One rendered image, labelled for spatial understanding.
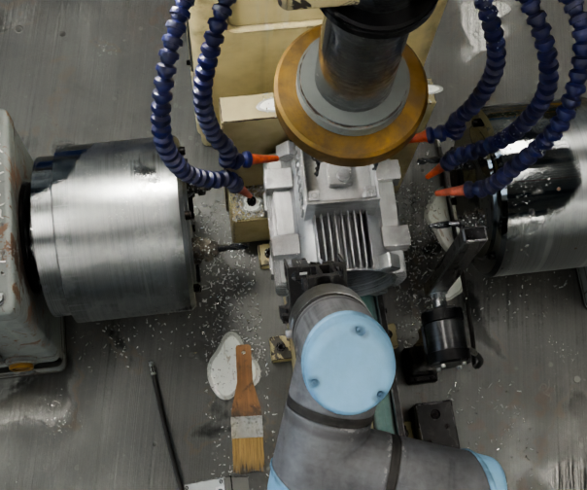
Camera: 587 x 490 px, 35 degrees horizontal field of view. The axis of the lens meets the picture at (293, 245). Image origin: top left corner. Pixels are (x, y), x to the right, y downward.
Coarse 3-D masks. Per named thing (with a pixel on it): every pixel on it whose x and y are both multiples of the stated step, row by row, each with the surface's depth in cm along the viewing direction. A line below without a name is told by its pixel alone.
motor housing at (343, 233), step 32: (288, 192) 131; (384, 192) 132; (288, 224) 130; (320, 224) 127; (352, 224) 127; (384, 224) 131; (320, 256) 126; (352, 256) 125; (352, 288) 140; (384, 288) 136
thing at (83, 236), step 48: (96, 144) 127; (144, 144) 125; (48, 192) 120; (96, 192) 119; (144, 192) 120; (192, 192) 130; (48, 240) 119; (96, 240) 118; (144, 240) 119; (192, 240) 127; (48, 288) 121; (96, 288) 121; (144, 288) 122; (192, 288) 124
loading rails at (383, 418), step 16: (368, 304) 142; (384, 304) 141; (384, 320) 140; (272, 336) 150; (272, 352) 149; (288, 352) 149; (384, 400) 137; (384, 416) 137; (400, 416) 136; (400, 432) 135
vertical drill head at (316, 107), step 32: (384, 0) 82; (320, 32) 109; (288, 64) 107; (320, 64) 99; (352, 64) 94; (384, 64) 94; (416, 64) 108; (288, 96) 106; (320, 96) 104; (352, 96) 100; (384, 96) 103; (416, 96) 107; (288, 128) 106; (320, 128) 105; (352, 128) 103; (384, 128) 105; (416, 128) 106; (320, 160) 112; (352, 160) 105
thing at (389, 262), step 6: (282, 144) 131; (288, 144) 131; (276, 150) 132; (282, 150) 131; (288, 150) 130; (282, 156) 131; (288, 156) 131; (378, 258) 127; (384, 258) 127; (390, 258) 126; (396, 258) 127; (384, 264) 126; (390, 264) 126; (396, 264) 127; (384, 270) 127; (390, 270) 128; (372, 294) 139; (378, 294) 139
